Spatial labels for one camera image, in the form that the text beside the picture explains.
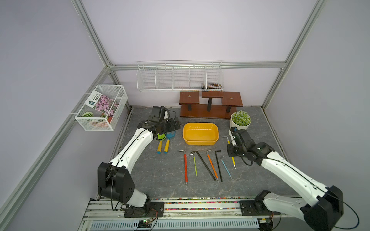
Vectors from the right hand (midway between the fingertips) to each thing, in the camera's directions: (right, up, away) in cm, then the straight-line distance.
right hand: (229, 146), depth 81 cm
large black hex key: (-13, -13, +8) cm, 20 cm away
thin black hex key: (-5, -9, +13) cm, 16 cm away
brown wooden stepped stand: (-1, +28, +42) cm, 51 cm away
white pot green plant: (+11, +15, +14) cm, 24 cm away
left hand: (-30, +12, +2) cm, 33 cm away
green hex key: (-19, -12, +10) cm, 24 cm away
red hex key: (-25, -13, +8) cm, 30 cm away
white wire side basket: (-72, +15, -9) cm, 75 cm away
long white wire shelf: (-29, +46, +18) cm, 57 cm away
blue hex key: (0, -15, +6) cm, 16 cm away
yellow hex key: (+1, -6, -3) cm, 7 cm away
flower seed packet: (-68, +24, -6) cm, 73 cm away
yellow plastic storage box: (-14, +5, +26) cm, 30 cm away
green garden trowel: (-37, +6, -9) cm, 38 cm away
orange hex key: (-10, -9, +11) cm, 17 cm away
